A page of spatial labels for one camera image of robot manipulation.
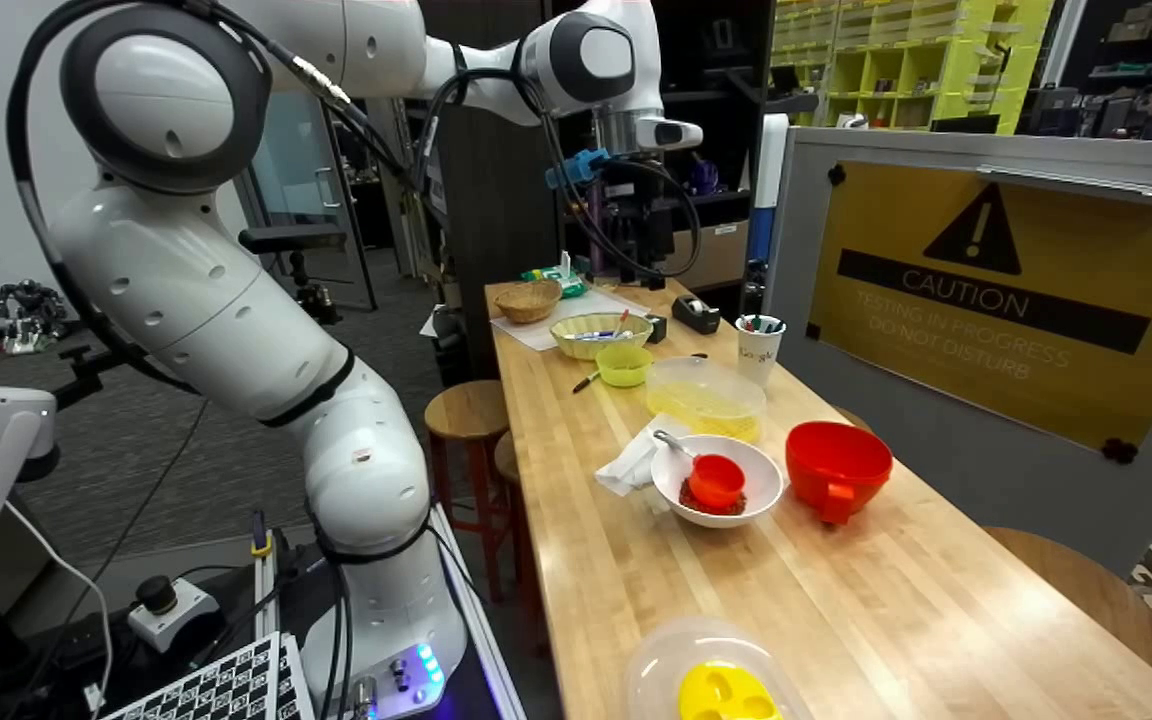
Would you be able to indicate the small yellow-green bowl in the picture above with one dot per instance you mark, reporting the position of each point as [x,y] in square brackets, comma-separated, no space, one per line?
[621,367]

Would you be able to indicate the metal spoon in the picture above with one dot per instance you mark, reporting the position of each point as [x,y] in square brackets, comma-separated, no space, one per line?
[669,443]

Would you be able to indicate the yellow clear plastic container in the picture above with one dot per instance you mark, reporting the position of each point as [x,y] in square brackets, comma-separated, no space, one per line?
[705,397]

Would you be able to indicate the black small device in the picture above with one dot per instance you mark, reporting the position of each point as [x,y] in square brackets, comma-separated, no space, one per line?
[692,315]

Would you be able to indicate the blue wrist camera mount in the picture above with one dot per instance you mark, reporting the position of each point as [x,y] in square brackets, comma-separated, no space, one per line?
[578,171]

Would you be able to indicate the checkerboard calibration board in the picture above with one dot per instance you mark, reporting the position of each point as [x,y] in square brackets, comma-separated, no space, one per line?
[259,683]

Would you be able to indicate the white paper cup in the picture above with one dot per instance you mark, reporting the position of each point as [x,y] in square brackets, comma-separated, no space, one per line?
[759,345]

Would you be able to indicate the yellow caution sign board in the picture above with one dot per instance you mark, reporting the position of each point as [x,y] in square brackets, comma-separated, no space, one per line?
[1017,299]

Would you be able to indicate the wicker basket with items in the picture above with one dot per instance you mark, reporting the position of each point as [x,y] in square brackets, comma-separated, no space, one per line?
[591,335]

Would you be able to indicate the yellow shelving unit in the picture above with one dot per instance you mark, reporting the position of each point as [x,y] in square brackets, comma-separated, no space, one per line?
[915,63]

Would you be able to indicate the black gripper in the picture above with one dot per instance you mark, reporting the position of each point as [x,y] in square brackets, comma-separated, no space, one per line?
[636,218]

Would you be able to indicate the clear lid with yellow item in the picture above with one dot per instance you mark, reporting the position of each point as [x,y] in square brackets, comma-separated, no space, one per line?
[705,671]

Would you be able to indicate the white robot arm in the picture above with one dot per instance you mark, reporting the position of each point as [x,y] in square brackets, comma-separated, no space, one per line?
[168,103]

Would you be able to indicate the red plastic bowl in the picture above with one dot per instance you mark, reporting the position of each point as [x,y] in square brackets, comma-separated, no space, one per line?
[838,470]

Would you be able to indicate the wooden bowl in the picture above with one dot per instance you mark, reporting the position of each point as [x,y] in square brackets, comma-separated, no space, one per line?
[525,303]

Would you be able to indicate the white napkin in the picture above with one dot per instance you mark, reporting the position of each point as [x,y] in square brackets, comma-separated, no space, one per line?
[634,463]

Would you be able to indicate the red measuring cup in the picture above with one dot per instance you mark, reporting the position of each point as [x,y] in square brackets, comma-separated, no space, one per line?
[715,485]

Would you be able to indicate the round wooden stool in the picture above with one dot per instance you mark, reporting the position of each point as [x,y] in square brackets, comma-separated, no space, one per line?
[466,426]

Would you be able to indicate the white bowl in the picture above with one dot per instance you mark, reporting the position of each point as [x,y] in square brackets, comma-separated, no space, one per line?
[761,482]

